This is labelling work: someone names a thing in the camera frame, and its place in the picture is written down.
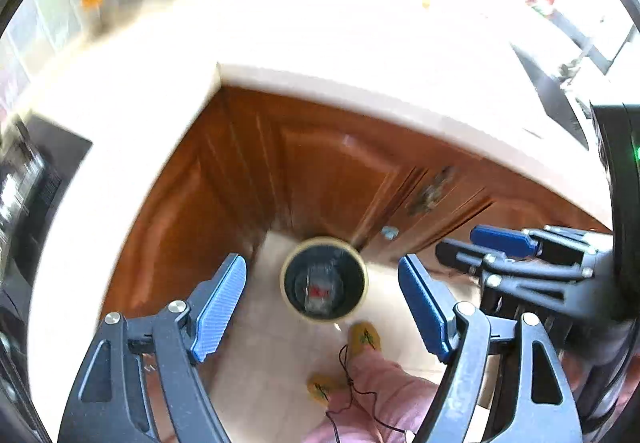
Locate black gas stove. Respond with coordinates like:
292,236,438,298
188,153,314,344
1,116,92,293

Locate yellow slipper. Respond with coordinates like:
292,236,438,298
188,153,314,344
348,322,381,359
307,374,345,407

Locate wooden cabinet doors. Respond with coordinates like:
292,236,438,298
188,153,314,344
103,86,608,317

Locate stainless steel sink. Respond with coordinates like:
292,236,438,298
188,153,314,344
512,45,589,149

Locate round trash bin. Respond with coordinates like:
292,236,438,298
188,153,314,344
279,237,369,324

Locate clear plastic tray red label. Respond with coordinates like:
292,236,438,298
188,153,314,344
303,263,343,316

